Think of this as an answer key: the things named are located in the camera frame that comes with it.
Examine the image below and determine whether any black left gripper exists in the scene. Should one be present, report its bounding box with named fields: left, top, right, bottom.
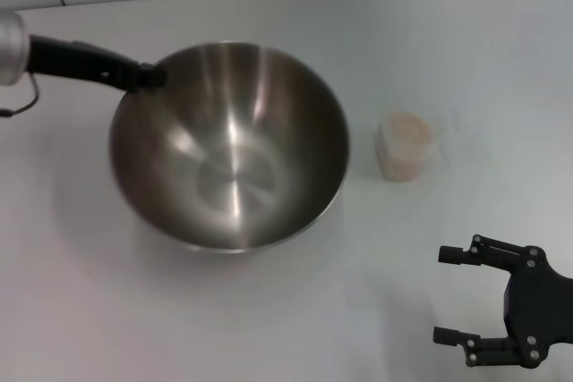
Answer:
left=29, top=35, right=167, bottom=93

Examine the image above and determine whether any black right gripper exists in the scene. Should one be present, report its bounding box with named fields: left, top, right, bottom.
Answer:
left=432, top=233, right=573, bottom=368

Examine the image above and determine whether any stainless steel mixing bowl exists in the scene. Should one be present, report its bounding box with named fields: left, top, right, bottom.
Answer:
left=107, top=40, right=351, bottom=253

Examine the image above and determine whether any clear plastic cup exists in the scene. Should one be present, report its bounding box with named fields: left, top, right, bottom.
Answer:
left=373, top=108, right=449, bottom=184

